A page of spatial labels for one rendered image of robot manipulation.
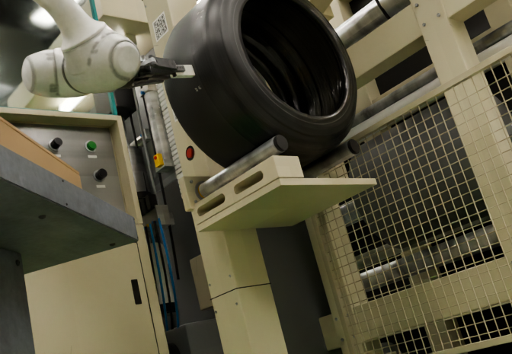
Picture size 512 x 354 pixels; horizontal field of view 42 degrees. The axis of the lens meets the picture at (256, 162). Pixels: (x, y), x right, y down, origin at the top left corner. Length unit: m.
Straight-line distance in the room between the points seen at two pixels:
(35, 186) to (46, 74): 0.72
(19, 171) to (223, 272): 1.27
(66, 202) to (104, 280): 1.16
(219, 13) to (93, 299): 0.85
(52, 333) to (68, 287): 0.13
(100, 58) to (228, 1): 0.56
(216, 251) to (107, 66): 0.81
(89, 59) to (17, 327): 0.60
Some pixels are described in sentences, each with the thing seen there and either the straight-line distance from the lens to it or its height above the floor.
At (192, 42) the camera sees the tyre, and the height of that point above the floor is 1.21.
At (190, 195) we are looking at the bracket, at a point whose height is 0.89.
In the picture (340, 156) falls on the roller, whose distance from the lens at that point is 1.86.
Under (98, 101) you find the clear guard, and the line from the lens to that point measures 2.21.
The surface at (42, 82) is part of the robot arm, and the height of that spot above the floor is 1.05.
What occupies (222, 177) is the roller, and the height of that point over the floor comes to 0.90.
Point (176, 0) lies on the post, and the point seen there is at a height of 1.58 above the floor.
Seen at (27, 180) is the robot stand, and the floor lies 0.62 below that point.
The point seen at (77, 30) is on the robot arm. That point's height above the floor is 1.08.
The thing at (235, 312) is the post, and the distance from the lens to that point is 1.90.
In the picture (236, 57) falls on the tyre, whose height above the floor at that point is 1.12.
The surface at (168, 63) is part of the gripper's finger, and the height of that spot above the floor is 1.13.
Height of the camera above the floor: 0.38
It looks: 17 degrees up
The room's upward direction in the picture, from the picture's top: 15 degrees counter-clockwise
